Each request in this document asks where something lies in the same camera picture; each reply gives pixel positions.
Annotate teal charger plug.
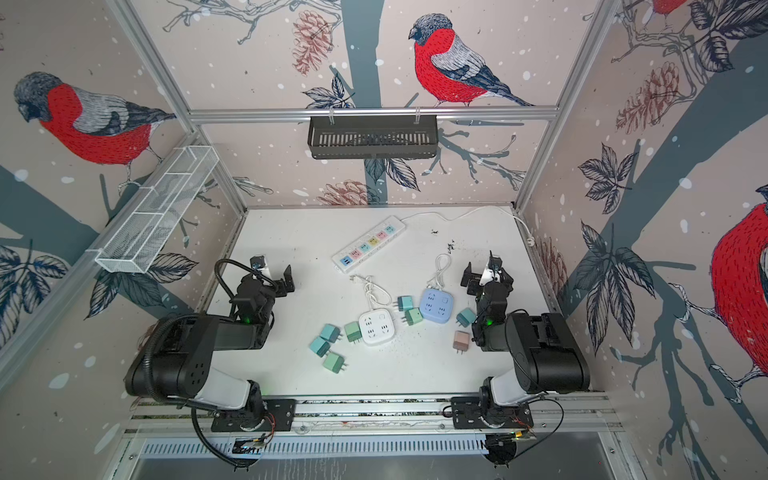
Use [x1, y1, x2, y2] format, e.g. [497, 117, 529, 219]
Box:
[396, 295, 415, 312]
[309, 336, 330, 358]
[456, 308, 477, 328]
[320, 324, 342, 344]

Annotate pink USB charger plug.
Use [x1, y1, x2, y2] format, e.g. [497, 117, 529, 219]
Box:
[452, 330, 472, 354]

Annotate white multicolour power strip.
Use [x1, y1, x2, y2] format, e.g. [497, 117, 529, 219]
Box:
[331, 216, 406, 274]

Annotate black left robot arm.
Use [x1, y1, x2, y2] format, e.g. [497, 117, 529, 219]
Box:
[124, 256, 297, 470]

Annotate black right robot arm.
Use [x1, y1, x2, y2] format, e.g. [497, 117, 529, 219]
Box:
[461, 255, 591, 428]

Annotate green charger plug centre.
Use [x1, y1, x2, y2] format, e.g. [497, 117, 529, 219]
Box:
[404, 308, 423, 326]

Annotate green charger plug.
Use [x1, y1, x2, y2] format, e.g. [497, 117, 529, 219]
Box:
[344, 321, 362, 343]
[322, 352, 346, 374]
[404, 308, 423, 326]

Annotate green charger plug left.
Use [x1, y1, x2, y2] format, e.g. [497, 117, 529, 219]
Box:
[344, 321, 362, 343]

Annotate green charger plug bottom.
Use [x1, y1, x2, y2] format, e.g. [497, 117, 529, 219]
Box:
[322, 352, 346, 374]

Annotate blue square socket cube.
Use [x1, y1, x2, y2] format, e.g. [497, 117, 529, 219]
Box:
[418, 288, 454, 324]

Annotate white square socket cube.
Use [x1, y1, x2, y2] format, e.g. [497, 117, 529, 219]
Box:
[358, 308, 396, 346]

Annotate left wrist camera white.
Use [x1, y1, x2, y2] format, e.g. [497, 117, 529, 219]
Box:
[250, 255, 279, 290]

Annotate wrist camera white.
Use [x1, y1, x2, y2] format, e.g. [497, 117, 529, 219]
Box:
[479, 252, 503, 286]
[250, 255, 279, 290]

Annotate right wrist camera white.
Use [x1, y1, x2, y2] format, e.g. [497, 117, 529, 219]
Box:
[479, 252, 503, 286]

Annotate white power strip cable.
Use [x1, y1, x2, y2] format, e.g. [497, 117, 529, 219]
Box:
[400, 206, 536, 248]

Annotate white cube socket cable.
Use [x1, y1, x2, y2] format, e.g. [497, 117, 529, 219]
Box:
[350, 274, 394, 312]

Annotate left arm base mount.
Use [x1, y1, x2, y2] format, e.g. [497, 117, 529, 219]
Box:
[211, 398, 297, 434]

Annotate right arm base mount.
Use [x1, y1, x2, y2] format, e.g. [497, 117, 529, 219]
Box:
[449, 396, 533, 430]

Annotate white wire mesh shelf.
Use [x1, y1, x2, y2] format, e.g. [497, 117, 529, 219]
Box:
[95, 145, 219, 273]

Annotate black wall shelf basket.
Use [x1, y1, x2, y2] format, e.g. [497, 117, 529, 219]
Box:
[307, 116, 438, 160]

